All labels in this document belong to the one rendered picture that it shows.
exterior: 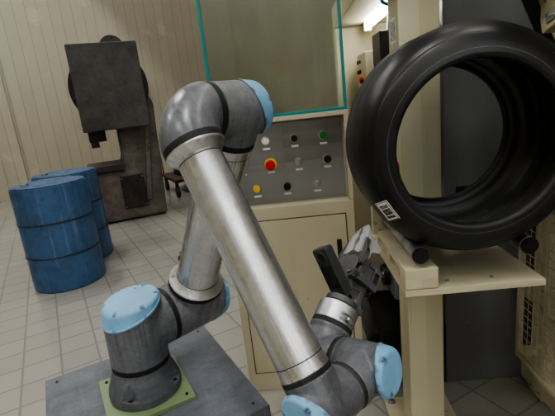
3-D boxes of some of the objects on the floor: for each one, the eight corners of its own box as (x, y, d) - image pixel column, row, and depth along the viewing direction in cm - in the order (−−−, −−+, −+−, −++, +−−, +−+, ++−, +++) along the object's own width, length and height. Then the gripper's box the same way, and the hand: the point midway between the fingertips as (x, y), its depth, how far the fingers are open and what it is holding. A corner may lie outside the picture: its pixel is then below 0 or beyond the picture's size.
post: (402, 409, 181) (372, -339, 119) (434, 407, 180) (419, -347, 119) (410, 432, 168) (381, -391, 106) (445, 430, 167) (435, -400, 106)
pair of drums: (110, 242, 473) (92, 163, 451) (129, 275, 368) (108, 174, 346) (35, 260, 440) (12, 175, 418) (33, 301, 335) (2, 191, 313)
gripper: (342, 317, 98) (372, 243, 108) (369, 317, 91) (399, 238, 101) (316, 297, 96) (349, 223, 105) (342, 296, 88) (376, 216, 98)
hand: (364, 228), depth 101 cm, fingers closed
